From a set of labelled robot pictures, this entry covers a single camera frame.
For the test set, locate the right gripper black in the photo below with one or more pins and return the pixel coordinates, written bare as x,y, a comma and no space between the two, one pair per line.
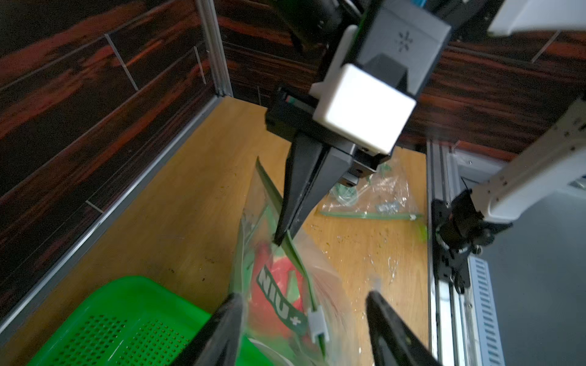
311,170

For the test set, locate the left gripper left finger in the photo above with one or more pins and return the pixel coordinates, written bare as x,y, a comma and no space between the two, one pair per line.
219,340

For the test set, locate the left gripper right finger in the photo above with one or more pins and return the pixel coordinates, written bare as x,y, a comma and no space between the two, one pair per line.
393,343

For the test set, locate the red dragon fruit toy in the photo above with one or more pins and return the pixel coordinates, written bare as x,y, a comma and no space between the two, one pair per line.
276,300

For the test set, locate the clear zip-top bag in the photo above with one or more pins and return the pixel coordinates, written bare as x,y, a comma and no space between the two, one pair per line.
384,195
331,338

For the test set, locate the green perforated plastic tray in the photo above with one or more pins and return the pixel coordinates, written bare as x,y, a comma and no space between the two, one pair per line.
130,321

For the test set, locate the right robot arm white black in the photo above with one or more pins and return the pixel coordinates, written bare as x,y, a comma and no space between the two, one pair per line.
553,160

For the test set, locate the aluminium front rail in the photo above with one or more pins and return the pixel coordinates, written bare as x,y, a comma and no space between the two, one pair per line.
463,328

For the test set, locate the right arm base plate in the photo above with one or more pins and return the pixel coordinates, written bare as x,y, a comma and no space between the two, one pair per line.
450,250

